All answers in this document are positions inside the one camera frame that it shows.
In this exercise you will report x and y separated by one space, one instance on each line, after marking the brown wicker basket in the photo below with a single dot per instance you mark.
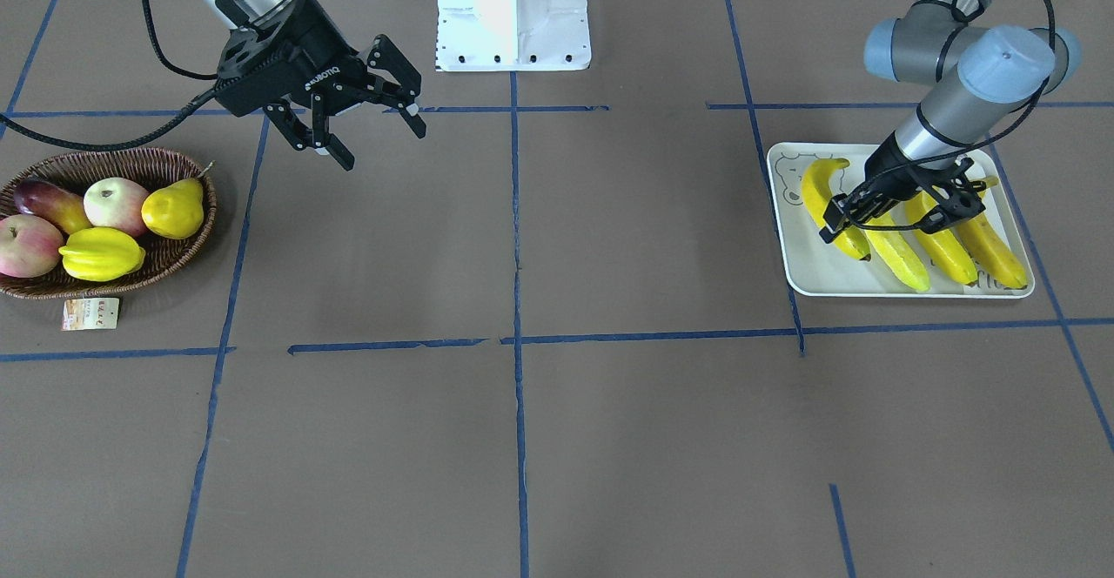
151 167

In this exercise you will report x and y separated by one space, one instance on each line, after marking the yellow banana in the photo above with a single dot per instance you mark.
816 195
988 249
895 252
943 247

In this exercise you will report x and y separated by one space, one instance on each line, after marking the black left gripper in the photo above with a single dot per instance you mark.
889 168

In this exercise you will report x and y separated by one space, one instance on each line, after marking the white bear tray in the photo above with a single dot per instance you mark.
821 270

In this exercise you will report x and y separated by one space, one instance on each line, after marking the pale green red apple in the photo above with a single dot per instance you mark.
117 202

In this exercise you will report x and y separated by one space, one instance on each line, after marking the yellow pear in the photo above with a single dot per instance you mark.
177 211

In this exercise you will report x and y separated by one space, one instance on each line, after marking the yellow starfruit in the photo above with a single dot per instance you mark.
100 254

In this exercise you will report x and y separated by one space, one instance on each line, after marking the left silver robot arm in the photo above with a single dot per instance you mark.
976 77

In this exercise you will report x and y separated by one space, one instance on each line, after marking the paper price tag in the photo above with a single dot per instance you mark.
90 314

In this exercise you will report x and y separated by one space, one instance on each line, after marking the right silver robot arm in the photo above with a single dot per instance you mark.
246 14

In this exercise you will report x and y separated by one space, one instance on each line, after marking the dark purple plum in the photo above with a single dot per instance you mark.
62 208

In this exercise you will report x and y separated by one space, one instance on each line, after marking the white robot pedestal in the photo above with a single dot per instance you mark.
513 35

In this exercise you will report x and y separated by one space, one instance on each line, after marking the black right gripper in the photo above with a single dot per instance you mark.
315 45

